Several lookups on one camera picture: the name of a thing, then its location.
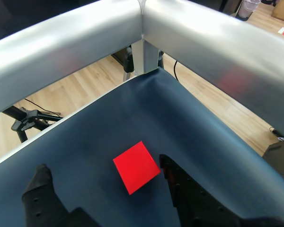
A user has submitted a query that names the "small black cabinet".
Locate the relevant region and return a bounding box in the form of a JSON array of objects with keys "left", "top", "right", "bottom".
[{"left": 110, "top": 48, "right": 127, "bottom": 68}]

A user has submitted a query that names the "black tripod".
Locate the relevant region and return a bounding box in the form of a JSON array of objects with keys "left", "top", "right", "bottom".
[{"left": 2, "top": 105, "right": 63, "bottom": 144}]

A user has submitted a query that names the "red cube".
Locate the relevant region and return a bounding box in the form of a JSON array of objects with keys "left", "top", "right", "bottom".
[{"left": 112, "top": 140, "right": 161, "bottom": 196}]

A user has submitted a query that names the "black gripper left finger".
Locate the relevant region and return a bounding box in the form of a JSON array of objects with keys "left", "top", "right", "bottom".
[{"left": 21, "top": 164, "right": 98, "bottom": 227}]

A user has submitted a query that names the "black silver stand leg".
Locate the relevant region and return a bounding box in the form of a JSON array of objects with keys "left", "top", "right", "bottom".
[{"left": 122, "top": 46, "right": 165, "bottom": 82}]

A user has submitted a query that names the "black floor cable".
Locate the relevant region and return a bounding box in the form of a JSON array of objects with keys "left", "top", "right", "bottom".
[{"left": 173, "top": 60, "right": 181, "bottom": 82}]

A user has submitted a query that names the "bin with white bag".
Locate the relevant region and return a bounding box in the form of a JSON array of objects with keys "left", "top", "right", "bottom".
[{"left": 237, "top": 0, "right": 261, "bottom": 21}]

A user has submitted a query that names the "thin black cable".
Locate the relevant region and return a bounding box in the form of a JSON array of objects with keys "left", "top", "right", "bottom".
[{"left": 23, "top": 98, "right": 62, "bottom": 118}]

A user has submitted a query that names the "dark blue table mat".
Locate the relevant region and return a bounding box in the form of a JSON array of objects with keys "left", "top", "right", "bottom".
[{"left": 0, "top": 67, "right": 284, "bottom": 227}]

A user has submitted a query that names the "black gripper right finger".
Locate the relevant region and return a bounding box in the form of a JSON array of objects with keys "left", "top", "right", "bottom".
[{"left": 159, "top": 154, "right": 242, "bottom": 227}]

